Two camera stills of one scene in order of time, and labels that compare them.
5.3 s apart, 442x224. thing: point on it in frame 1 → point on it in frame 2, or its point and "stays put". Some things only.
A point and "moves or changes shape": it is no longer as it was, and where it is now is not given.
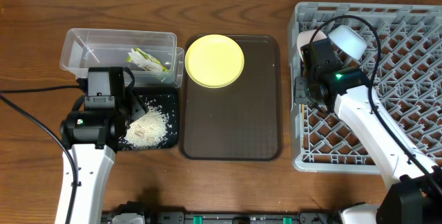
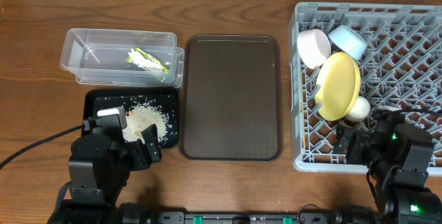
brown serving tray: (242, 120) stays put
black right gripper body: (299, 90) → (359, 146)
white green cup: (348, 40) moves or changes shape
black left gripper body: (139, 106) → (137, 151)
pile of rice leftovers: (149, 131) stays put
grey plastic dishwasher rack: (402, 61) stays put
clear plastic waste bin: (152, 56) stays put
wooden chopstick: (302, 122) stays put
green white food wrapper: (145, 60) stays put
